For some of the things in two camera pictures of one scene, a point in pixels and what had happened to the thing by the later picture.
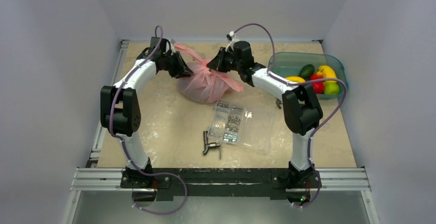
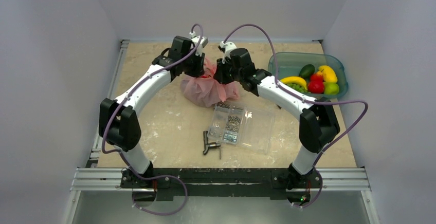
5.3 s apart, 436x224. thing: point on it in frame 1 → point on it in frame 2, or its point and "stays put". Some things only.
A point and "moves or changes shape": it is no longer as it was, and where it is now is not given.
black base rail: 169,183 stays put
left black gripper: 182,70 → 198,71
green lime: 330,88 stays put
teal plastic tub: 287,64 stays put
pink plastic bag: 205,86 moves or changes shape
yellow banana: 293,78 stays put
